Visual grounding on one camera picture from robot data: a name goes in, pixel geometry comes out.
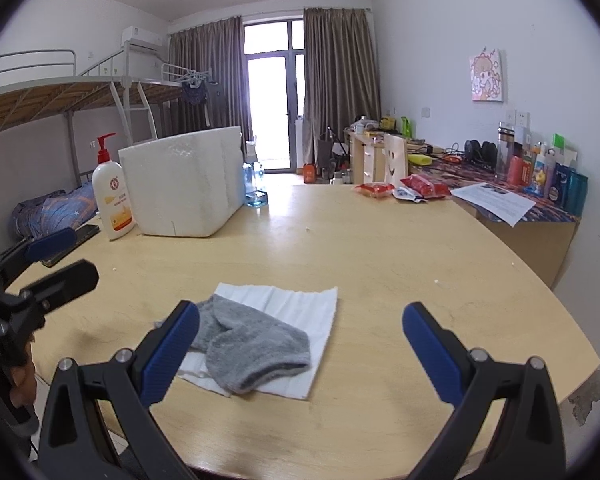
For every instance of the brown curtain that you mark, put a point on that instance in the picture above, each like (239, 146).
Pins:
(340, 85)
(205, 70)

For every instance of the cartoon wall poster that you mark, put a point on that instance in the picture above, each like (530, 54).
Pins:
(486, 75)

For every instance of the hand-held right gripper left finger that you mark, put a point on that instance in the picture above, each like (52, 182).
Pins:
(170, 355)

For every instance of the white paper towel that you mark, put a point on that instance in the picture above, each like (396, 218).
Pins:
(300, 310)

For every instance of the blue orange quilt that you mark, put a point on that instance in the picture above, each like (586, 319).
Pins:
(45, 210)

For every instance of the white wall socket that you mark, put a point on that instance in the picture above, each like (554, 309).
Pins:
(522, 118)

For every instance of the orange bottle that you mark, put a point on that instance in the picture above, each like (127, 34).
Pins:
(309, 174)

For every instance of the dark blue lotion bottle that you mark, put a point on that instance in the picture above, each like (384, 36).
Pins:
(558, 185)

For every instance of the clear dark-lidded water bottle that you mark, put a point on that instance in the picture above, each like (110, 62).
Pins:
(505, 150)

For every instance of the clear blue snack packet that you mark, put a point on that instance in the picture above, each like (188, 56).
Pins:
(410, 195)

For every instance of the red snack packet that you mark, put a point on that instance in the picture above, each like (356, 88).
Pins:
(427, 186)
(375, 189)

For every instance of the green packet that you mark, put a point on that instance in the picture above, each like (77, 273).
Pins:
(405, 126)

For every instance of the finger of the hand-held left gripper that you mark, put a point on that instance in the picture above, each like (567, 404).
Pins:
(70, 280)
(50, 245)

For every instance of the black phone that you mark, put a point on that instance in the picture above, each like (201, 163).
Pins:
(87, 235)

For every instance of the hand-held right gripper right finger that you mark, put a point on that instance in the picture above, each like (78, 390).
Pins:
(430, 355)

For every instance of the printed paper sheet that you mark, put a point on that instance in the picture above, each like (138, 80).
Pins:
(495, 202)

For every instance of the clear blue water bottle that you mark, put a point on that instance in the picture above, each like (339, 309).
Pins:
(255, 187)

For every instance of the metal bed ladder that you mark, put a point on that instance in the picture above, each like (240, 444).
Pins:
(122, 110)

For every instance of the dark hanging clothes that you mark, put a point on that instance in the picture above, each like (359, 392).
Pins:
(194, 94)

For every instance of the white light switch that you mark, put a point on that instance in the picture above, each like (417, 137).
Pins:
(425, 112)

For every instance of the person's left hand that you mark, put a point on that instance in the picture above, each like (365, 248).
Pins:
(22, 380)

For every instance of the wooden chair with smiley face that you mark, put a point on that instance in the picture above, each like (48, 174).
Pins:
(395, 160)

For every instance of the yellow object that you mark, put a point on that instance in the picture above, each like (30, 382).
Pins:
(420, 159)

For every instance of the grey sock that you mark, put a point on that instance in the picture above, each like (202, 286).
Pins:
(250, 350)

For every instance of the wooden desk with drawers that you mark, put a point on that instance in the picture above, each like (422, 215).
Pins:
(367, 160)

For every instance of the patterned table cloth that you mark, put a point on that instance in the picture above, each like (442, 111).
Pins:
(555, 212)

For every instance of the glass balcony door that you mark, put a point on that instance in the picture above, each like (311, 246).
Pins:
(272, 100)

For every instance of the white pump lotion bottle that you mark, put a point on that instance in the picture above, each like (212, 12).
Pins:
(112, 200)

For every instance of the teal bottle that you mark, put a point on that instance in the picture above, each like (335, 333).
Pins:
(576, 192)

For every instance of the metal bunk bed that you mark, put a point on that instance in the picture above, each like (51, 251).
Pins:
(30, 97)

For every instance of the black headphones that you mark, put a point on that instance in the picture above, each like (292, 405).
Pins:
(480, 152)

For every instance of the white foam box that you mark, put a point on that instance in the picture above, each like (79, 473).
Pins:
(180, 185)

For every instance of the white air conditioner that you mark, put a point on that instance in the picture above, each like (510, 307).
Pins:
(141, 39)

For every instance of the yellow figure carton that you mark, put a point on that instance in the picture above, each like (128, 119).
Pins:
(537, 177)

